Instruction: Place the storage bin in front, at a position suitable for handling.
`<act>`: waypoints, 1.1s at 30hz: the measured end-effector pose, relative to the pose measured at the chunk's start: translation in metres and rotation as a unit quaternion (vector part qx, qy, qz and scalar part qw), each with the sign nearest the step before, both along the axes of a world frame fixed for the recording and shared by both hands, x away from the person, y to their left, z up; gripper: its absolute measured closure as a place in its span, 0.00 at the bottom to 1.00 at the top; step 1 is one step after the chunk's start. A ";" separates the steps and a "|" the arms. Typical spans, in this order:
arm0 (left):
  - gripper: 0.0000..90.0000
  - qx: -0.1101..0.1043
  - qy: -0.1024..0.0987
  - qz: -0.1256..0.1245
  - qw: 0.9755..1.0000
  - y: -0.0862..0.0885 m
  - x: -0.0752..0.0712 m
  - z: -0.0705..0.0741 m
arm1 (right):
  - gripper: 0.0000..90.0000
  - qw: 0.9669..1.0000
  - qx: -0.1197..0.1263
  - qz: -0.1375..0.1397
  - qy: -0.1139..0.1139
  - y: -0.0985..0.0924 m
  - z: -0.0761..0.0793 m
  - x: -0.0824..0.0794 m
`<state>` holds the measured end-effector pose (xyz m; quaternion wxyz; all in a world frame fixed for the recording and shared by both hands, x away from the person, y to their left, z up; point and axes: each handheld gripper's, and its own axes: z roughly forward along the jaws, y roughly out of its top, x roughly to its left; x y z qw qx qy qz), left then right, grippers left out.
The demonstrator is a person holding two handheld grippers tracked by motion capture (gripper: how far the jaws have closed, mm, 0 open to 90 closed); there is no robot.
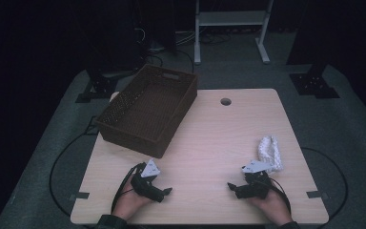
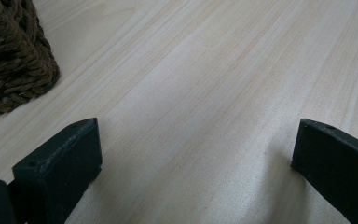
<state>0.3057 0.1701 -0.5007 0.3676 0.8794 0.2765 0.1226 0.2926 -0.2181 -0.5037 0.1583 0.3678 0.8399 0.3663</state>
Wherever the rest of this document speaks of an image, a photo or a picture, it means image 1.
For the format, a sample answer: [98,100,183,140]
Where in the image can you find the long black floor cable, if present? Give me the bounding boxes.
[299,146,350,225]
[49,115,100,218]

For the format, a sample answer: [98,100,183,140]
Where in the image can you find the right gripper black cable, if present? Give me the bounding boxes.
[268,177,292,214]

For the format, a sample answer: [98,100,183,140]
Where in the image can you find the brown woven basket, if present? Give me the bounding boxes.
[94,63,199,159]

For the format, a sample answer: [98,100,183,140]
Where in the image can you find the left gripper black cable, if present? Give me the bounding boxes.
[111,162,147,214]

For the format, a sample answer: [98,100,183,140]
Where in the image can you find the tangled black floor cables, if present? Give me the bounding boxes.
[199,31,233,46]

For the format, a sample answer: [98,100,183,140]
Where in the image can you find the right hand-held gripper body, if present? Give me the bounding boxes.
[241,159,274,199]

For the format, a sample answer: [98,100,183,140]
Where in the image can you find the looped black floor cable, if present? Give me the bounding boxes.
[142,53,165,69]

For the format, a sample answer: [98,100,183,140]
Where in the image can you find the white cloth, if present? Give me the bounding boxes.
[256,135,285,176]

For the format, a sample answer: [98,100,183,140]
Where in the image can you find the white metal stand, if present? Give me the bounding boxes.
[193,0,275,66]

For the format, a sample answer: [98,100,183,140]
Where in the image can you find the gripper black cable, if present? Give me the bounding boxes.
[268,177,292,214]
[111,162,147,214]

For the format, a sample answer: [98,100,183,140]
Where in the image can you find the black stand base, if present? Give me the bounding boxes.
[74,68,141,104]
[286,0,341,99]

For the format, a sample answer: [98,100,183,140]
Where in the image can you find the black tape mark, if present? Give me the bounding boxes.
[306,190,329,199]
[69,191,91,201]

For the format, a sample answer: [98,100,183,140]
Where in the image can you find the white floor cables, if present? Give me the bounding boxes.
[174,30,198,46]

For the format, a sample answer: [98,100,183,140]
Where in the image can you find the curved black floor cable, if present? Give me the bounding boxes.
[175,49,195,74]

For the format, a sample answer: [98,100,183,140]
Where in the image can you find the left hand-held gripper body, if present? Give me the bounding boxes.
[130,157,165,198]

